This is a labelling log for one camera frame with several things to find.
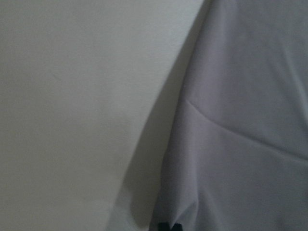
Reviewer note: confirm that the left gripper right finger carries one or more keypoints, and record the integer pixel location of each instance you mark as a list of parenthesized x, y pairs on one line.
[(177, 227)]

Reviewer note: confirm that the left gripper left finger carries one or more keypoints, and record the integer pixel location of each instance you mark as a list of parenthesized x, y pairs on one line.
[(163, 227)]

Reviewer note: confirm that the dark brown t-shirt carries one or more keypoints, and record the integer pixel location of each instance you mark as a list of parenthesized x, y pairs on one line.
[(237, 159)]

